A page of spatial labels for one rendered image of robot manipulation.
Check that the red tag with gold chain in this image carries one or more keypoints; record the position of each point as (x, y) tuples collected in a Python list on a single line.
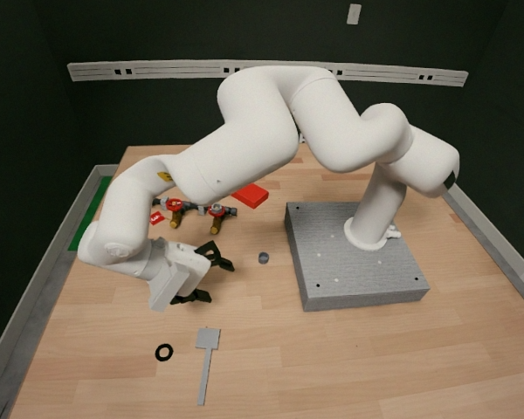
[(156, 218)]

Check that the red rectangular block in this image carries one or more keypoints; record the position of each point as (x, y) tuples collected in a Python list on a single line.
[(251, 195)]

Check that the black pipe with grey tee fittings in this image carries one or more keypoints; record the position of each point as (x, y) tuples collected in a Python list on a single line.
[(178, 207)]

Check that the small grey cylindrical cap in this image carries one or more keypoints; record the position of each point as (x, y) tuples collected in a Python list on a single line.
[(263, 257)]

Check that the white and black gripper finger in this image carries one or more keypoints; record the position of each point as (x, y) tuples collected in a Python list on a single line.
[(222, 262), (197, 294)]

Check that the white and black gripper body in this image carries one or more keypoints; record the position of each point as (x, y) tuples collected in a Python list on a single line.
[(183, 255)]

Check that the black rubber o-ring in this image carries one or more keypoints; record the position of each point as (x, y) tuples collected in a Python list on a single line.
[(157, 351)]

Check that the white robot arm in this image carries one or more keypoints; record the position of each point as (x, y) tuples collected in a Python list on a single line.
[(259, 137)]

